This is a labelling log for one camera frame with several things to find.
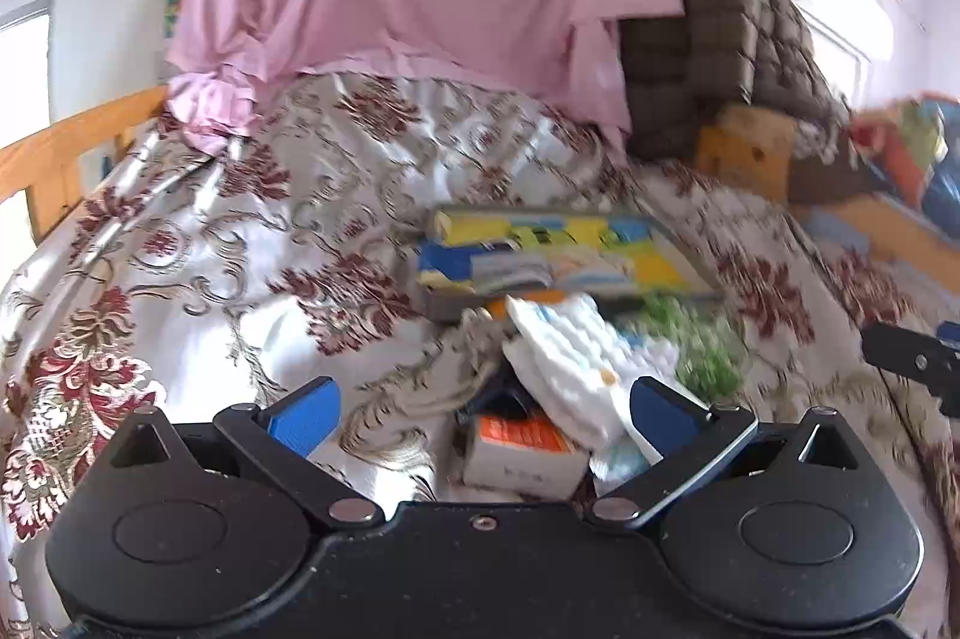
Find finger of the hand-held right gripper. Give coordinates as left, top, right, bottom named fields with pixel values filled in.
left=862, top=321, right=960, bottom=419

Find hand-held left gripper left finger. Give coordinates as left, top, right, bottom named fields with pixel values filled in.
left=109, top=376, right=380, bottom=530

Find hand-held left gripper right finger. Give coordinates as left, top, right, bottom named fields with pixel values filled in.
left=585, top=376, right=860, bottom=529

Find white muslin cloth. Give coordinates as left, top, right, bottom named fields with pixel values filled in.
left=501, top=292, right=677, bottom=456

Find dark grey cloth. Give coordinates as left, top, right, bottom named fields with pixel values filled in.
left=457, top=375, right=542, bottom=422

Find grey storage tray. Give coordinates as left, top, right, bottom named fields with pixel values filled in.
left=415, top=206, right=727, bottom=326

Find glass jar of green paper stars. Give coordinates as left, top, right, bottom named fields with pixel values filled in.
left=628, top=290, right=752, bottom=401

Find light blue cloth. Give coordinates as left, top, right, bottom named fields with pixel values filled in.
left=805, top=210, right=872, bottom=256

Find orange and white box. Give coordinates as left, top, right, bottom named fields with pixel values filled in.
left=460, top=412, right=591, bottom=499

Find white striped cloth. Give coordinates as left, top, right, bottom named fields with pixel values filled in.
left=553, top=253, right=640, bottom=293

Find blue jeans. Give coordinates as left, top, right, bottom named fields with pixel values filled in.
left=921, top=155, right=960, bottom=229

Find light grey cloth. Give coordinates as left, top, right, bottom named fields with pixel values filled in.
left=471, top=255, right=557, bottom=293

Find colourful patchwork garment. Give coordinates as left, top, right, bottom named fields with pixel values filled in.
left=850, top=94, right=960, bottom=206

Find yellow blue printed cloth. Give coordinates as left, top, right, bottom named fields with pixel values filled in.
left=418, top=210, right=680, bottom=296

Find brown quilted jacket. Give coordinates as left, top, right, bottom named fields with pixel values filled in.
left=617, top=0, right=854, bottom=161

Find wooden bed end frame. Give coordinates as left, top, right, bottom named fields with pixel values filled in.
left=696, top=103, right=960, bottom=277

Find wooden bed side rail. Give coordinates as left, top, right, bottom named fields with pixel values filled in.
left=0, top=86, right=172, bottom=244

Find white window frame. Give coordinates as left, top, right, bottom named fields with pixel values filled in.
left=0, top=0, right=58, bottom=134

